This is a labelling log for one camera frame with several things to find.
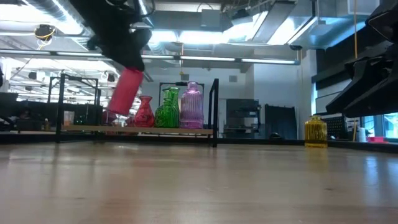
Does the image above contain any small yellow textured glass vase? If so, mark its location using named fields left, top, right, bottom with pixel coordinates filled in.
left=304, top=114, right=328, bottom=148

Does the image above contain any small green glass vase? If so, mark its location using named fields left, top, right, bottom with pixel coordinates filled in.
left=154, top=98, right=180, bottom=129

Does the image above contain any black pegboard rack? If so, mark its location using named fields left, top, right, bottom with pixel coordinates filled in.
left=316, top=113, right=359, bottom=141

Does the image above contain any window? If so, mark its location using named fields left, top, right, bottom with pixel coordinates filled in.
left=381, top=112, right=398, bottom=139

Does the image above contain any yellow vertical pole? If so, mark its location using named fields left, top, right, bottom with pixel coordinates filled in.
left=353, top=0, right=359, bottom=142

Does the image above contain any black metal wood shelf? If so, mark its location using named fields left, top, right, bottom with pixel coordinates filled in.
left=46, top=73, right=220, bottom=148

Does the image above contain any long light bar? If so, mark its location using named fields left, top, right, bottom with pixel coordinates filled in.
left=0, top=49, right=302, bottom=65

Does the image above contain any large red bulbous glass vase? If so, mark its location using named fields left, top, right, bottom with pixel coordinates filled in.
left=134, top=95, right=155, bottom=128

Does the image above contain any black yellow ceiling reel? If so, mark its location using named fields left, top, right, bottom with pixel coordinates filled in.
left=34, top=24, right=57, bottom=42

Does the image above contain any person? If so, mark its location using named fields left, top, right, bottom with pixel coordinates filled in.
left=18, top=108, right=34, bottom=122

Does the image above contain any red ribbed glass vase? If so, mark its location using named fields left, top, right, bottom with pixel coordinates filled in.
left=108, top=67, right=145, bottom=116

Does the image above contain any black metal rack shelf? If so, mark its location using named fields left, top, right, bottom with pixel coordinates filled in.
left=43, top=101, right=104, bottom=127

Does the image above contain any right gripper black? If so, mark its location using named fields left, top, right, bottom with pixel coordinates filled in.
left=325, top=2, right=398, bottom=119

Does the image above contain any orange white box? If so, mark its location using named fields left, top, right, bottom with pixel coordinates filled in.
left=63, top=110, right=76, bottom=126

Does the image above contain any purple ribbed glass vase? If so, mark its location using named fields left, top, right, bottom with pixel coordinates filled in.
left=179, top=81, right=205, bottom=129

